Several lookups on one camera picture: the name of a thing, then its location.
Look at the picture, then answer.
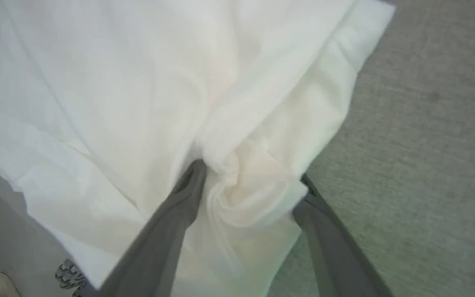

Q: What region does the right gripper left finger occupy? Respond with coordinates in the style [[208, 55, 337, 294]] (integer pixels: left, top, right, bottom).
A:
[[99, 159, 210, 297]]

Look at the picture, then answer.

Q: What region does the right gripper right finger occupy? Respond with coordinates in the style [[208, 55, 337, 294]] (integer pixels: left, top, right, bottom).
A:
[[292, 173, 395, 297]]

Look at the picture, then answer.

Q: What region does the white t-shirt with grey stitching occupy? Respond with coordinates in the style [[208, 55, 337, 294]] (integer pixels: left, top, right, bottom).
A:
[[0, 0, 396, 297]]

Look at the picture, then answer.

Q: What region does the grey fabric sofa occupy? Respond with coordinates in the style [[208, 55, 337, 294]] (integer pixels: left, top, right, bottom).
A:
[[266, 0, 475, 297]]

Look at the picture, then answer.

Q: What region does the white shoe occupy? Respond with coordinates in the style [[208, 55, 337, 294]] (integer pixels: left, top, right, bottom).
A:
[[0, 270, 20, 297]]

